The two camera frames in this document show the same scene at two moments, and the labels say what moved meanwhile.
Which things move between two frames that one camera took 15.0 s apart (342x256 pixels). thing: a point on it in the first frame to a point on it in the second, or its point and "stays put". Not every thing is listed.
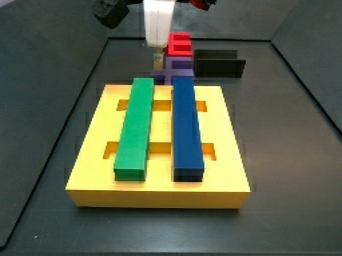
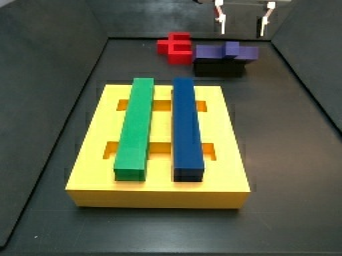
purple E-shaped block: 178,66 to 229,51
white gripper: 158,15 to 221,17
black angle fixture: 218,64 stays put
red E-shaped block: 178,46 stays put
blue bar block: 186,132 stays put
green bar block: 131,162 stays put
